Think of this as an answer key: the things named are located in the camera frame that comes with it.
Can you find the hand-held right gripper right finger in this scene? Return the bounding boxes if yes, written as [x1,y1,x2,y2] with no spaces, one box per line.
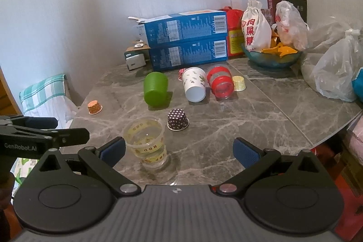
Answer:
[210,138,326,198]

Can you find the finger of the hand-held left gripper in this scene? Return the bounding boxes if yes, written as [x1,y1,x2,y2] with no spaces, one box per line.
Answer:
[11,126,90,149]
[0,115,59,131]

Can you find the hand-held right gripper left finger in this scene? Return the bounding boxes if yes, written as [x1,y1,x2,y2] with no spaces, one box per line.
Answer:
[28,137,142,198]

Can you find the clear plastic cup yellow print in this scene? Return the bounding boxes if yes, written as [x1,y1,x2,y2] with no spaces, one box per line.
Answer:
[123,116,168,168]

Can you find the orange patterned paper cup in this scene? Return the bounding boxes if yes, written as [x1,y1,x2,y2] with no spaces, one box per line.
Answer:
[87,100,103,115]

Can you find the yellow small paper cup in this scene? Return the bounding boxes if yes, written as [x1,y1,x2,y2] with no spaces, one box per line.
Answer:
[232,76,246,92]

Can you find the purple polka dot paper cup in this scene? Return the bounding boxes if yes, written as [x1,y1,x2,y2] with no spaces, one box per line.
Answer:
[167,108,190,131]

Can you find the red clear plastic cup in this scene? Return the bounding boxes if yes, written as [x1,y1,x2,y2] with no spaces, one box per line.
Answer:
[206,63,235,100]

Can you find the green plastic cup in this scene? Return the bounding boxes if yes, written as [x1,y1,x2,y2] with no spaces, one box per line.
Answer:
[143,71,169,106]

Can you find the white printed paper cup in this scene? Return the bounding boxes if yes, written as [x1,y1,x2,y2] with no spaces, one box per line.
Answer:
[181,66,206,102]

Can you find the white cloth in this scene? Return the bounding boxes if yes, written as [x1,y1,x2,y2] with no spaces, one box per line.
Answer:
[24,94,79,130]

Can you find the white green packet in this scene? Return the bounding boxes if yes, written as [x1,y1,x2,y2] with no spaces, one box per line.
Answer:
[13,158,39,185]

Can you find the green checked towel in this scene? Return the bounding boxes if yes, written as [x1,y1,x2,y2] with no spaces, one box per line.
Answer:
[19,74,67,112]

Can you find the wooden cabinet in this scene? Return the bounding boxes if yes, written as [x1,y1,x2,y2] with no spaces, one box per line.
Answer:
[0,66,22,115]

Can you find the small open cardboard box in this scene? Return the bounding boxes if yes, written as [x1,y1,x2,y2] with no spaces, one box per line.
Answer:
[124,40,152,71]

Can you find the green glass bowl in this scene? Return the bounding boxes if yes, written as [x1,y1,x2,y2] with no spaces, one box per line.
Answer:
[241,42,304,69]

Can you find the orange snack packets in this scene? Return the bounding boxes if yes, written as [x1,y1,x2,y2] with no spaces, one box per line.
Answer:
[261,24,302,58]

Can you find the pink cloth bundle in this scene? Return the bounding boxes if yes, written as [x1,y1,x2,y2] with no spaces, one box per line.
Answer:
[342,117,363,158]

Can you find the blue cardboard box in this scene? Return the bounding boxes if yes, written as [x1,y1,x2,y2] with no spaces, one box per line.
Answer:
[128,10,229,47]
[149,38,229,72]

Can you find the red package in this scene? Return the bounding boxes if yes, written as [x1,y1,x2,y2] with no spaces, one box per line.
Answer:
[220,6,246,58]

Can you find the clear plastic bag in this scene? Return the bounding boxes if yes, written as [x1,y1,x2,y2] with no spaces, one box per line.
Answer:
[301,29,363,102]
[307,15,363,53]

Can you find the blue packet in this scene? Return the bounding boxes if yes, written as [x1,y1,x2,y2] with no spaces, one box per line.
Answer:
[352,66,363,95]

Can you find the white plastic bag red print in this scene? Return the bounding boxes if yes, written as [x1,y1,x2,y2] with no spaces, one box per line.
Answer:
[274,0,310,51]

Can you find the dark paper shopping bag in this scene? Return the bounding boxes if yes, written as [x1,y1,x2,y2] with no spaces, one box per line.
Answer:
[278,0,308,24]

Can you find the white drawstring cloth bag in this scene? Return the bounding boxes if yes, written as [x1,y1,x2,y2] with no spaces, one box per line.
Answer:
[241,0,273,52]

